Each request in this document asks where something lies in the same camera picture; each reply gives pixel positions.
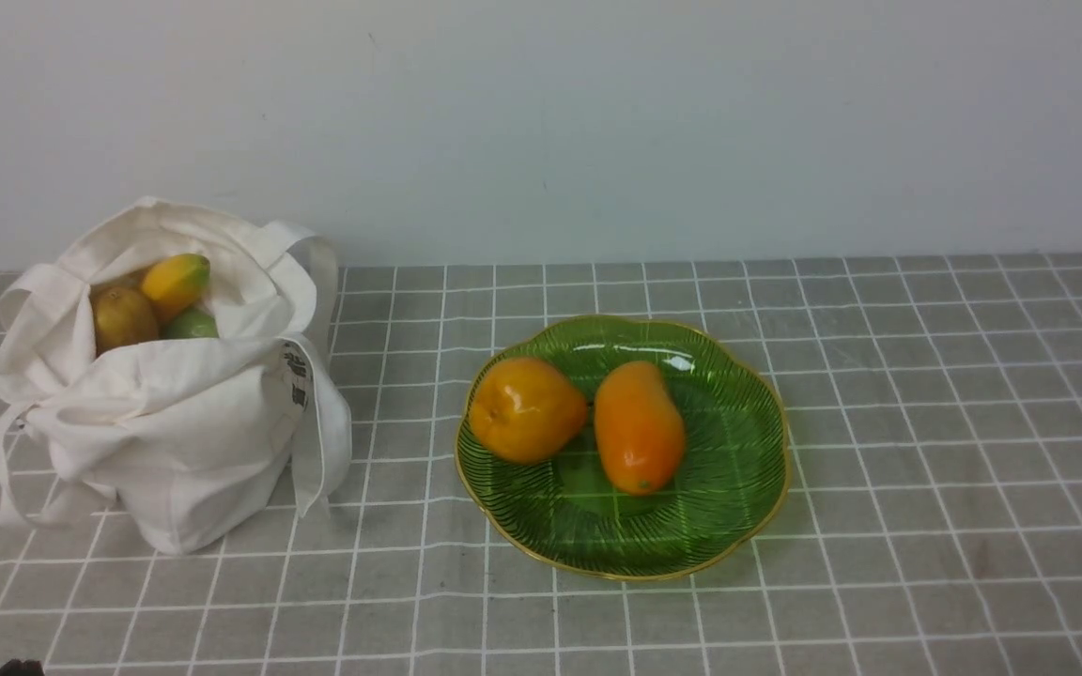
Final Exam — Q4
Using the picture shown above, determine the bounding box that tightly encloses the round orange fruit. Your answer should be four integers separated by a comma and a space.
467, 358, 590, 466

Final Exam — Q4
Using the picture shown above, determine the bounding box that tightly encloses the green lime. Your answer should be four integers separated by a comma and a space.
162, 307, 219, 341

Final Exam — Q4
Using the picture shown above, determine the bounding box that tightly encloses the green glass plate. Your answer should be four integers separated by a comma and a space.
456, 314, 793, 581

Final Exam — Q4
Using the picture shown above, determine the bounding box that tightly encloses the oblong orange mango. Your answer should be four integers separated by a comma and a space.
593, 361, 687, 496

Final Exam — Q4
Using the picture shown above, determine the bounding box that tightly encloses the brown kiwi fruit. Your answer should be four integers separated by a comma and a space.
90, 284, 160, 355

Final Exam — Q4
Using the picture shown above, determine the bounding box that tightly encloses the grey checked tablecloth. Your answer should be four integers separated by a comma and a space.
0, 255, 1082, 675

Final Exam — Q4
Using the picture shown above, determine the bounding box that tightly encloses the white cloth tote bag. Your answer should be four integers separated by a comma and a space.
0, 197, 353, 555

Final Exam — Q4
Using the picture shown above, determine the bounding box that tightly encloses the yellow green mango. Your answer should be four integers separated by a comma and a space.
138, 253, 211, 326

